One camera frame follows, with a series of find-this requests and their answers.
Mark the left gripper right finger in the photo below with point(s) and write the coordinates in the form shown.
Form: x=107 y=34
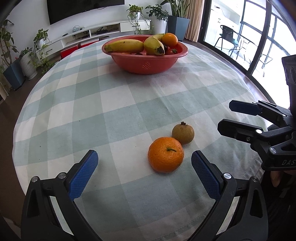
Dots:
x=239 y=211

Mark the tan longan fruit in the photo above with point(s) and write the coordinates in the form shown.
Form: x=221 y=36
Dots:
x=183 y=132

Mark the curved yellow banana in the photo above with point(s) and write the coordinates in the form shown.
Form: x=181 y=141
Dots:
x=125 y=46

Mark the red tomato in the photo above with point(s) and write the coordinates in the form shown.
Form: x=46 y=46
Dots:
x=171 y=51

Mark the smooth orange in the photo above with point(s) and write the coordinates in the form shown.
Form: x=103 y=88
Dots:
x=170 y=40

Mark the wall mounted black television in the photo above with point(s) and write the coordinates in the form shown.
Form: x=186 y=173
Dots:
x=62 y=9

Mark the red storage box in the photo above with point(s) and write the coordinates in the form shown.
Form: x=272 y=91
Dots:
x=88 y=43
x=66 y=52

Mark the right red storage box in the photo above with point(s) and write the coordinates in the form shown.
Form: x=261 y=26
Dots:
x=88 y=43

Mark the large plant blue pot right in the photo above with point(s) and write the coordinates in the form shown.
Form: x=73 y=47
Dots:
x=177 y=21

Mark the bumpy mandarin with stem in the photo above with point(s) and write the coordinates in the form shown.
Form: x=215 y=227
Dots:
x=165 y=154

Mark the trailing plant on console right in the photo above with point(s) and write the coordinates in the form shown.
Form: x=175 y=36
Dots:
x=140 y=23

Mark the white tv console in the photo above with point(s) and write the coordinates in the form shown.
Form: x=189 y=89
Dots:
x=87 y=34

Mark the beige curtain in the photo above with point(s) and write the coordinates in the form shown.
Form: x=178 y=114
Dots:
x=194 y=13

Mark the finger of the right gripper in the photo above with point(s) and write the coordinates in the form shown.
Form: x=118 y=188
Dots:
x=246 y=133
x=271 y=112

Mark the trailing pothos plant left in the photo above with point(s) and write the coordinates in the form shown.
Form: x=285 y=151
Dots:
x=39 y=56

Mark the black balcony chair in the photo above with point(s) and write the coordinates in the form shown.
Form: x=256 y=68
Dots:
x=241 y=46

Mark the long banana cut tip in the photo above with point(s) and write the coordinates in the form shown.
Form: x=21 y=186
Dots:
x=153 y=45

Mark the person's right hand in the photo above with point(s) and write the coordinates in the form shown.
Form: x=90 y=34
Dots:
x=276 y=176

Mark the plant in white ribbed pot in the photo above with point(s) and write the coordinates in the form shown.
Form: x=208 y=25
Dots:
x=26 y=63

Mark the checkered green white tablecloth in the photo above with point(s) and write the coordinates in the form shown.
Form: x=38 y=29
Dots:
x=86 y=102

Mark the left red storage box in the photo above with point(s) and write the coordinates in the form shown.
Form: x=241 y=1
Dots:
x=66 y=52

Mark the red plastic colander bowl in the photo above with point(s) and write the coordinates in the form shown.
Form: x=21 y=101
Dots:
x=143 y=63

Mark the plant in white tall pot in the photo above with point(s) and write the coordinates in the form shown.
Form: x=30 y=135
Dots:
x=159 y=18

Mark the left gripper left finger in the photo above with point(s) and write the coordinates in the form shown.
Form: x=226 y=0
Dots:
x=49 y=211

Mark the tall plant blue pot left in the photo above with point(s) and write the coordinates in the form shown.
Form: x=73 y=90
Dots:
x=10 y=68

